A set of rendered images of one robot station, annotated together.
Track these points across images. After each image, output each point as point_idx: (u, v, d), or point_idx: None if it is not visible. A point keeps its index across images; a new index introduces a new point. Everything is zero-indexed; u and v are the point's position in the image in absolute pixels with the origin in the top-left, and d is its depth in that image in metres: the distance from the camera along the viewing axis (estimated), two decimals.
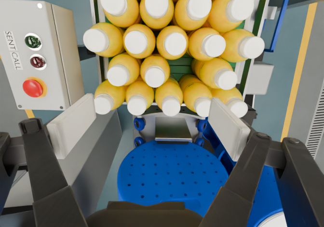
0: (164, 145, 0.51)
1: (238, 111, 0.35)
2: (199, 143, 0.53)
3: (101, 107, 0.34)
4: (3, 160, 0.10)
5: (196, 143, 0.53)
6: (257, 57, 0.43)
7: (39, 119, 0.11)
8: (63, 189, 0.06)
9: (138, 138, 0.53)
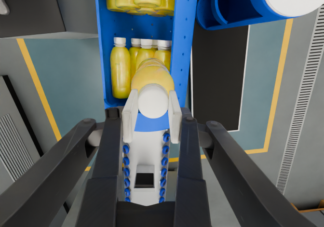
0: None
1: None
2: None
3: None
4: (93, 140, 0.12)
5: None
6: None
7: (119, 109, 0.13)
8: (111, 177, 0.07)
9: None
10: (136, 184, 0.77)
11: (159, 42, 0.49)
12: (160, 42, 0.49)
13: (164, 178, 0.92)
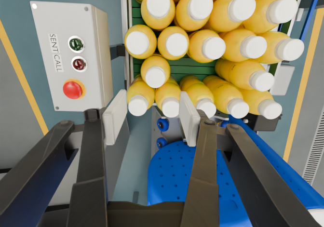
0: (188, 146, 0.51)
1: (272, 112, 0.35)
2: None
3: (137, 109, 0.34)
4: (70, 143, 0.12)
5: None
6: None
7: (98, 110, 0.12)
8: (98, 179, 0.07)
9: (162, 139, 0.53)
10: None
11: None
12: None
13: None
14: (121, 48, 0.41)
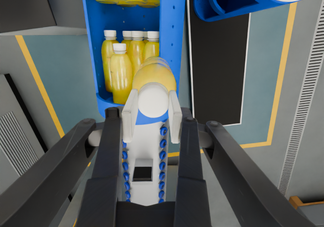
0: None
1: None
2: None
3: None
4: (92, 140, 0.12)
5: None
6: None
7: (118, 109, 0.13)
8: (111, 177, 0.07)
9: None
10: (134, 178, 0.77)
11: (149, 33, 0.48)
12: (150, 33, 0.48)
13: (163, 172, 0.92)
14: None
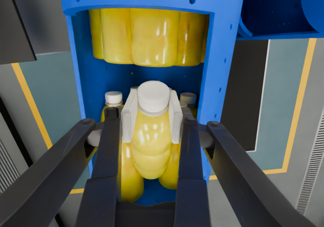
0: None
1: None
2: None
3: None
4: (92, 140, 0.12)
5: None
6: None
7: (118, 109, 0.13)
8: (110, 177, 0.07)
9: None
10: None
11: None
12: None
13: None
14: None
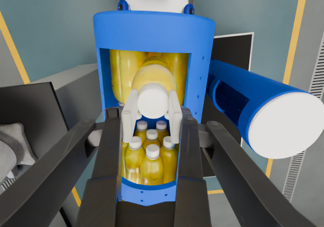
0: None
1: None
2: (187, 7, 0.48)
3: None
4: (92, 140, 0.12)
5: (185, 8, 0.49)
6: None
7: (118, 109, 0.13)
8: (111, 177, 0.07)
9: (123, 0, 0.48)
10: None
11: None
12: None
13: None
14: None
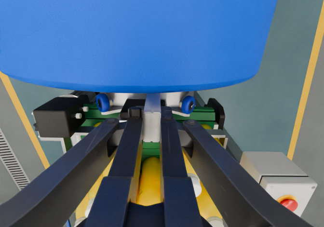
0: None
1: None
2: None
3: None
4: (116, 140, 0.13)
5: None
6: None
7: (141, 109, 0.13)
8: (125, 178, 0.07)
9: None
10: None
11: None
12: None
13: None
14: None
